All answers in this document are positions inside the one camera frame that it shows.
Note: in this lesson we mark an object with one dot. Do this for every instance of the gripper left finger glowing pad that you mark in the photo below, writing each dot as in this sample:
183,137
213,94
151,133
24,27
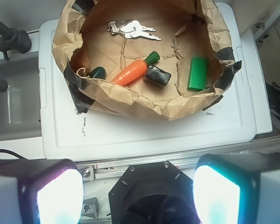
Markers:
40,192

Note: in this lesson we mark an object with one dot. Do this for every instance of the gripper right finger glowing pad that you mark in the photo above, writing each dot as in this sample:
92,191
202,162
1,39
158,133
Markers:
238,188

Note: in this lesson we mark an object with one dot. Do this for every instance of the white plastic lid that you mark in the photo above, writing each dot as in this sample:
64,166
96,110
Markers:
98,135

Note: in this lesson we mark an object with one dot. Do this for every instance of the grey sink basin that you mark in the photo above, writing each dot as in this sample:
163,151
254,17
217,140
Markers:
20,103

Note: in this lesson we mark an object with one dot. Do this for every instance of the green rectangular block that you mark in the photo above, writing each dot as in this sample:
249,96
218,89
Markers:
197,74

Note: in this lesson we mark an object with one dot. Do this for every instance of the dark green round object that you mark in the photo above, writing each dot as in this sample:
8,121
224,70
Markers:
99,72

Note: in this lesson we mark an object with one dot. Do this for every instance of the orange toy carrot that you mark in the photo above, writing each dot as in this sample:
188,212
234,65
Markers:
135,70

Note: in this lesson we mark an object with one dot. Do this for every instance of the brown paper bag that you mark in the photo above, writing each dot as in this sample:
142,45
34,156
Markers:
188,28

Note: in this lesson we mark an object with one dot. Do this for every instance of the silver key bunch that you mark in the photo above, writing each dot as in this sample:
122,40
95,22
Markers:
132,29

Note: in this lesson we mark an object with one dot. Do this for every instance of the black octagonal mount plate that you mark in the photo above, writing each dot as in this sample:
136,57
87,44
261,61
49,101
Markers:
153,193

